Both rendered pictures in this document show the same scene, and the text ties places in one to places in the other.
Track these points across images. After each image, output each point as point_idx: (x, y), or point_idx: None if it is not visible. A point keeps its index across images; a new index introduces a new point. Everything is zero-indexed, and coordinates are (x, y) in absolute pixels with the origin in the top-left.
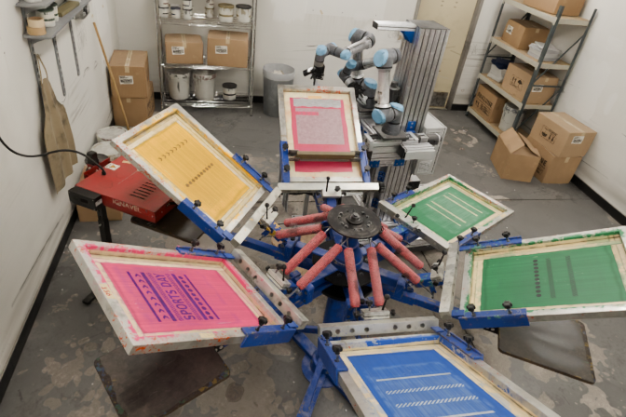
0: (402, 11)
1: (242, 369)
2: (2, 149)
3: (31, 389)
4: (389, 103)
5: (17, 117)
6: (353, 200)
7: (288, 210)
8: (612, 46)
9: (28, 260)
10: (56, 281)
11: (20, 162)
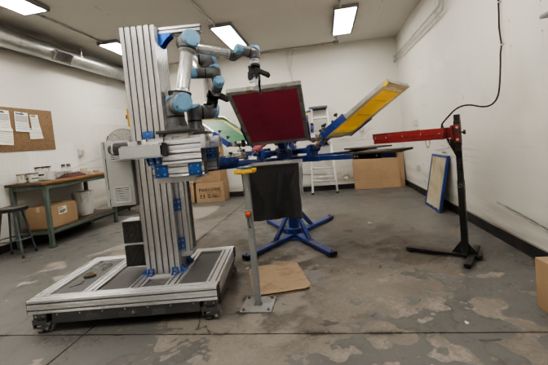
0: None
1: (343, 235)
2: (517, 103)
3: None
4: (199, 103)
5: (540, 90)
6: (183, 282)
7: (272, 319)
8: None
9: (517, 202)
10: (527, 258)
11: (532, 127)
